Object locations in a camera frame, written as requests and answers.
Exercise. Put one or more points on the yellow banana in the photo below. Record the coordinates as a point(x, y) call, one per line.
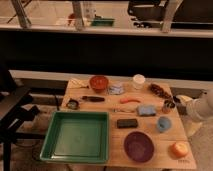
point(76, 83)

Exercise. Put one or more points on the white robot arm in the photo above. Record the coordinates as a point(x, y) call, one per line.
point(201, 109)

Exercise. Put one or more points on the red bowl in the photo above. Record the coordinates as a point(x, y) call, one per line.
point(99, 83)

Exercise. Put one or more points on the blue white packet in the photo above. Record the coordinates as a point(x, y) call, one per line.
point(116, 89)

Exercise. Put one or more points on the dark brown eggplant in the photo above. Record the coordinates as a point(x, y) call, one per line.
point(93, 99)

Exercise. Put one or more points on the orange carrot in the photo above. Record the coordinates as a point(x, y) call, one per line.
point(128, 100)

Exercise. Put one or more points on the beige brush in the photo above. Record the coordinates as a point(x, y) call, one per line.
point(123, 109)

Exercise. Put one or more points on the white cup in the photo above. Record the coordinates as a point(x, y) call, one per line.
point(138, 81)

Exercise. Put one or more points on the black rectangular block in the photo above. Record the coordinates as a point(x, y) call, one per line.
point(127, 123)

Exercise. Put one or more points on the brown grape bunch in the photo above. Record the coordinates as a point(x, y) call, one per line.
point(159, 91)

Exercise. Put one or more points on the green plastic tray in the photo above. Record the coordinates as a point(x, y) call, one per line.
point(77, 137)

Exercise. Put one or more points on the green box on shelf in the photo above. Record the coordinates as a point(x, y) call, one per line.
point(103, 22)

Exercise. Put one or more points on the small brown can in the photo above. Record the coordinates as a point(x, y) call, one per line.
point(168, 106)

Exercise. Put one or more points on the blue cup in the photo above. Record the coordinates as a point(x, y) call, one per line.
point(163, 124)

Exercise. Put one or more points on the orange fruit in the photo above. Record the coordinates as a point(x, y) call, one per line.
point(179, 149)

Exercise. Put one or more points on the black chair frame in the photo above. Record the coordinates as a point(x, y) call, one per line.
point(12, 113)

